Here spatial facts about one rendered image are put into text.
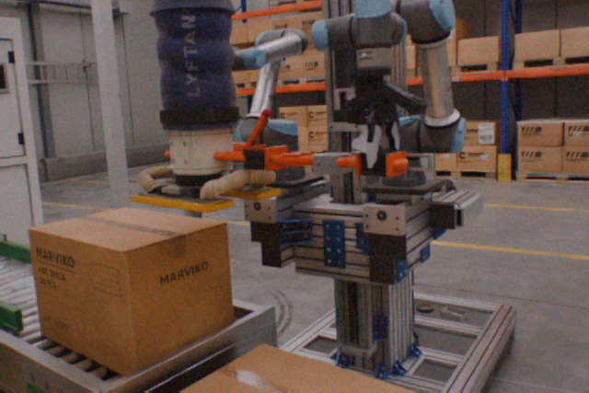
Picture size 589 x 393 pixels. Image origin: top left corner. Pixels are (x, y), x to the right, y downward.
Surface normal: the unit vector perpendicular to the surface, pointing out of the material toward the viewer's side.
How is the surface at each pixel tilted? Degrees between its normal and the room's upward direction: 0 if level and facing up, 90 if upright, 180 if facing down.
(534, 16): 90
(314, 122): 91
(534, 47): 89
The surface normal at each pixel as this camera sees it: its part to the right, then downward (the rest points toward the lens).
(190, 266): 0.77, 0.04
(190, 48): 0.21, -0.18
